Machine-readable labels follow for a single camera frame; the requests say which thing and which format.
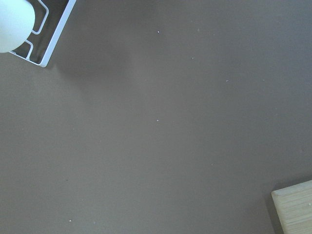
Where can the bamboo cutting board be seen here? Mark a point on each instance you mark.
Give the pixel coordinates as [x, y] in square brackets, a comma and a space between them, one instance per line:
[294, 208]

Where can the white cup rack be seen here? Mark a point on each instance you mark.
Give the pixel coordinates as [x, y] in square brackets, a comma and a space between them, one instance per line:
[50, 19]

